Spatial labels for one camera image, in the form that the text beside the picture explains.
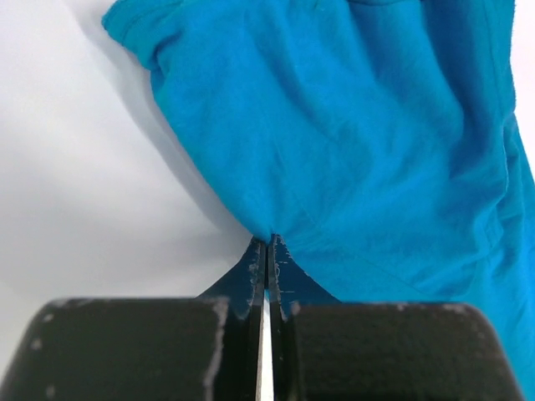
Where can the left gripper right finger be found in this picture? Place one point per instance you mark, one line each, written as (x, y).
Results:
(324, 349)

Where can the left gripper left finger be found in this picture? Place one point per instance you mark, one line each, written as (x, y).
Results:
(200, 348)

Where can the dark blue t shirt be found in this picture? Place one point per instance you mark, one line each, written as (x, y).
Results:
(377, 138)

